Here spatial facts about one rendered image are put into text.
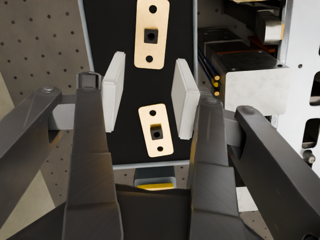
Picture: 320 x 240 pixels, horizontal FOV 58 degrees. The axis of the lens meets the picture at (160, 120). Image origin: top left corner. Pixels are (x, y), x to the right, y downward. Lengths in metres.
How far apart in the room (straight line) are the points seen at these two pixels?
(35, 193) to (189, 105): 2.02
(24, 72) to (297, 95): 0.73
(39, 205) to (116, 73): 2.07
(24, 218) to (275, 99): 2.06
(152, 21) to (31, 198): 1.92
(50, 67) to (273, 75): 0.64
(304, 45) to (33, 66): 0.70
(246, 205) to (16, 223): 1.93
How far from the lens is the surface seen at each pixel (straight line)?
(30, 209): 2.26
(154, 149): 0.43
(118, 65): 0.19
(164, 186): 0.48
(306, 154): 0.71
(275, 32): 0.46
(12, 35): 0.92
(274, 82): 0.48
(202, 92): 0.18
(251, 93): 0.48
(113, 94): 0.16
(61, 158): 1.04
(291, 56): 0.60
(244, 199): 0.66
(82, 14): 0.37
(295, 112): 0.65
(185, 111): 0.16
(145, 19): 0.37
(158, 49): 0.37
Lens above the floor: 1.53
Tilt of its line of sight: 63 degrees down
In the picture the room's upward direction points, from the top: 176 degrees clockwise
